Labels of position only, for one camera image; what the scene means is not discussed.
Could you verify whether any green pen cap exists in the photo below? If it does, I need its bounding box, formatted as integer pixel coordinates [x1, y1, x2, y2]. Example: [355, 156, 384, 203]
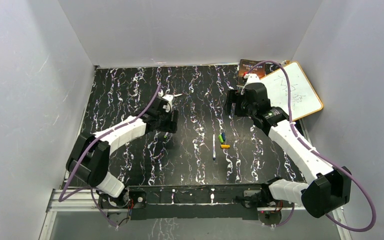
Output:
[218, 134, 224, 143]

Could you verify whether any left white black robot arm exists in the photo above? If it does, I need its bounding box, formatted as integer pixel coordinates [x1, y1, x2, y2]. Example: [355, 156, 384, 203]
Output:
[66, 94, 179, 208]

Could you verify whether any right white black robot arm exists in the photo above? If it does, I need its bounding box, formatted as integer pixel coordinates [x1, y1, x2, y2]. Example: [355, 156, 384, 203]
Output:
[224, 83, 352, 218]

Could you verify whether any blue pen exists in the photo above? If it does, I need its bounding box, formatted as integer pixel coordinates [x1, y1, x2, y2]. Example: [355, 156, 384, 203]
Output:
[212, 134, 216, 161]

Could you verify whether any orange pen cap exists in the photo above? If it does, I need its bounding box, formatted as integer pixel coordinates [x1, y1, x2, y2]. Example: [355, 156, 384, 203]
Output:
[220, 144, 231, 149]

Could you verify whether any brown book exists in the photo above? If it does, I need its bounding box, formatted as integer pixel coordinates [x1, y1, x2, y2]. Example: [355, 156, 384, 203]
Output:
[237, 58, 267, 88]

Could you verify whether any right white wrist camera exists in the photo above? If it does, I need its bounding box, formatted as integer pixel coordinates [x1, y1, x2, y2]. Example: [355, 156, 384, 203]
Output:
[240, 73, 262, 95]

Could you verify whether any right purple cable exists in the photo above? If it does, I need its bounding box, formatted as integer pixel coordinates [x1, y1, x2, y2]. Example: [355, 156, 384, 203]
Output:
[243, 60, 377, 233]

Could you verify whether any purple cable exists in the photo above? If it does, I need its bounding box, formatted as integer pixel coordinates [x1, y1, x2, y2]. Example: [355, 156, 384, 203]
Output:
[58, 82, 162, 229]
[243, 60, 377, 233]

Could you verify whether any white board wooden frame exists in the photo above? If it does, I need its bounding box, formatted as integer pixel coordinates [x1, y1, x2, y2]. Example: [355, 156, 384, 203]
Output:
[261, 61, 324, 121]

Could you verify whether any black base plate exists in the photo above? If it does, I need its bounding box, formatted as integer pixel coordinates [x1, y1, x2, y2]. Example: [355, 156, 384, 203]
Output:
[98, 183, 280, 221]

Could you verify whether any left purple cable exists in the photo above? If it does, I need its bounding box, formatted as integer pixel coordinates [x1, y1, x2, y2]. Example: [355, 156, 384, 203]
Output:
[58, 82, 162, 229]

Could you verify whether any aluminium frame rail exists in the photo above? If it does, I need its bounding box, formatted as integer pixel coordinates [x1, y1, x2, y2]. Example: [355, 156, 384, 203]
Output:
[42, 189, 352, 240]

